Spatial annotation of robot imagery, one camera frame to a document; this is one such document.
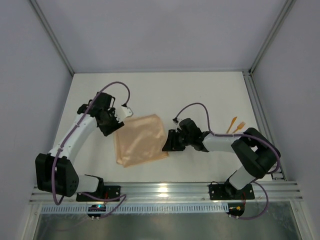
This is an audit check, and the aluminium front rail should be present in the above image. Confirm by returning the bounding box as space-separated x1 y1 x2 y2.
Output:
28 181 305 205

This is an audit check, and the orange plastic fork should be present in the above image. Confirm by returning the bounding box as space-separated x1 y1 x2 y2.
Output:
232 121 246 134

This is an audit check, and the peach satin napkin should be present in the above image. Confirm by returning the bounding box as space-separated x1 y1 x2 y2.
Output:
113 114 169 168

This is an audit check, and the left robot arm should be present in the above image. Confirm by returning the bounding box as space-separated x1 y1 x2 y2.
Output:
35 92 132 202

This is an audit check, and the left aluminium corner post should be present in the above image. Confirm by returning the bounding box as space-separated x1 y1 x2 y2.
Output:
28 0 75 77

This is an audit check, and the left controller board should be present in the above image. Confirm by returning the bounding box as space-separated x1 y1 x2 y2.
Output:
87 204 106 220

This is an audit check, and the right controller board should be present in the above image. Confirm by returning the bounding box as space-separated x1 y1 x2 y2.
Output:
226 203 245 220

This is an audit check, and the controller board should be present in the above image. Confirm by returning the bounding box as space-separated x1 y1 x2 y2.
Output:
87 204 106 220
226 203 245 220

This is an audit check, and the right aluminium side rail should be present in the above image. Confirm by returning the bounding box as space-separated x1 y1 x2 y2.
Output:
241 70 287 181

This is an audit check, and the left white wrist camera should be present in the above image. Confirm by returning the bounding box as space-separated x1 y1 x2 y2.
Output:
115 106 134 122

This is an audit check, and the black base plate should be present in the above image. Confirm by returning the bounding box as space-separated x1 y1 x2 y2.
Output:
76 185 121 202
208 181 255 201

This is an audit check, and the right aluminium corner post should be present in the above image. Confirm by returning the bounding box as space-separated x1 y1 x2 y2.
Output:
248 0 296 75

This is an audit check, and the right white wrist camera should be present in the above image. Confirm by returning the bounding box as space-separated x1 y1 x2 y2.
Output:
172 117 181 130

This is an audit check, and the slotted grey cable duct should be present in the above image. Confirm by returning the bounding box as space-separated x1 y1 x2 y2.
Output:
40 202 228 215

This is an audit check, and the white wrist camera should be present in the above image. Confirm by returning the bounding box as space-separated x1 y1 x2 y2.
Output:
115 106 134 122
172 117 181 130

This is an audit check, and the aluminium corner post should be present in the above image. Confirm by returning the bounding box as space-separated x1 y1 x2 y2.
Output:
248 0 296 75
28 0 75 77

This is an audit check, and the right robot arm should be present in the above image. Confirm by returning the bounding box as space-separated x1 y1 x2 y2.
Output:
162 118 281 200

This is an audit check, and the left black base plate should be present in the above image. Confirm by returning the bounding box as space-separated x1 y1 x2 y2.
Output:
76 185 121 202

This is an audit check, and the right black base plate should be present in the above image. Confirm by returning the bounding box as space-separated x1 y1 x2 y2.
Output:
208 181 255 201

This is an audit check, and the orange plastic knife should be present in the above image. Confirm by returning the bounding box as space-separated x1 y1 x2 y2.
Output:
226 116 238 134

